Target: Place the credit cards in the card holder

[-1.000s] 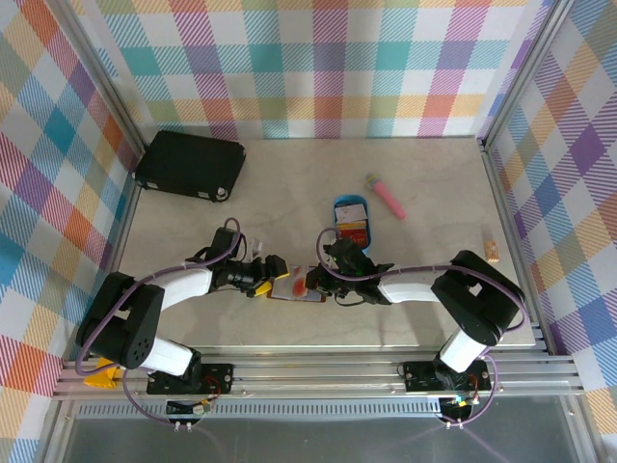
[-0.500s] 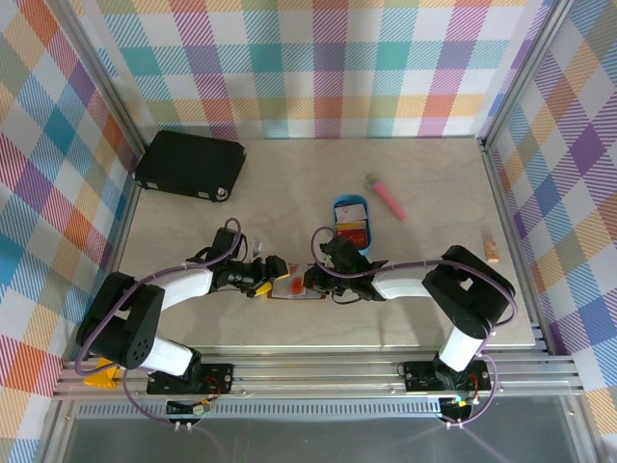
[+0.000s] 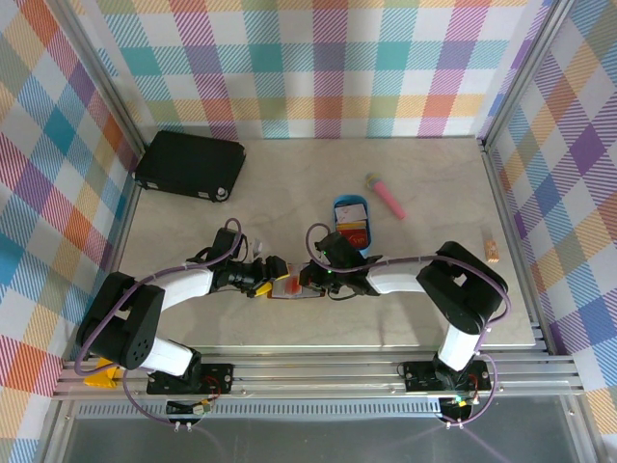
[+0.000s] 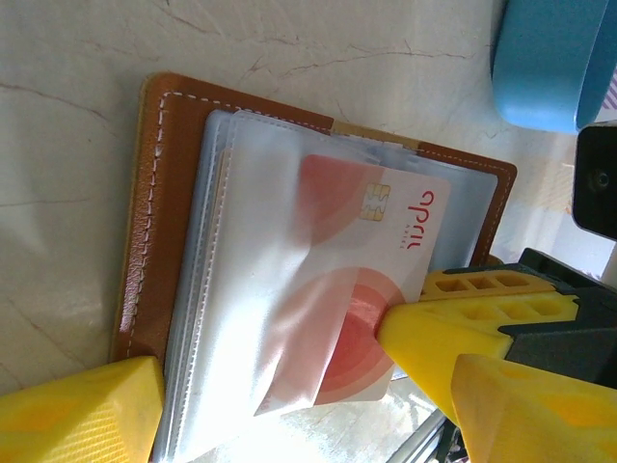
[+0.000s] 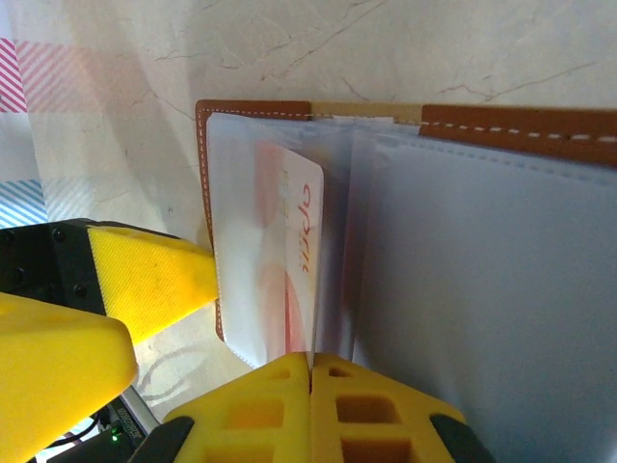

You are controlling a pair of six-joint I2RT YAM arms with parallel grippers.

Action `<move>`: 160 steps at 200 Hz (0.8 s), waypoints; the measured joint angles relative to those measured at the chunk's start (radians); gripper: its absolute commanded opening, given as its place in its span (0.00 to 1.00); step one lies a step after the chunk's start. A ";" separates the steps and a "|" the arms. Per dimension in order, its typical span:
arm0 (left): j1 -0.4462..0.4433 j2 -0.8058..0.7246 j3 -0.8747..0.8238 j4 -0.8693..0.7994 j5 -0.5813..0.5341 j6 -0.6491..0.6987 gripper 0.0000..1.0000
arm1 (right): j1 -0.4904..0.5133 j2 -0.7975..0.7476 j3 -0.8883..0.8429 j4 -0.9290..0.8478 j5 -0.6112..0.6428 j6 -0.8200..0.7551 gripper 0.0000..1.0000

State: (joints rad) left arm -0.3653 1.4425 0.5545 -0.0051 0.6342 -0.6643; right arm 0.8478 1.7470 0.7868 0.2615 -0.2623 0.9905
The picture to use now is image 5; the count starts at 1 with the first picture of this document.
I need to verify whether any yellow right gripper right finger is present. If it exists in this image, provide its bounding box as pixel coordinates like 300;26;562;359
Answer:
310;353;498;463

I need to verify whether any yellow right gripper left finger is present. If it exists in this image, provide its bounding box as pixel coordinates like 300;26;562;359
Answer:
132;351;313;463

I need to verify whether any white card red circle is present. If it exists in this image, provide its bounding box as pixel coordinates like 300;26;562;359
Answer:
253;139;327;361

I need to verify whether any brown leather card holder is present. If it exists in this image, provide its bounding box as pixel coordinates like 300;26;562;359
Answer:
194;98;617;463

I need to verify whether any black module with green light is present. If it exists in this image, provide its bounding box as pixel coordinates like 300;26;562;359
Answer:
45;385;168;463

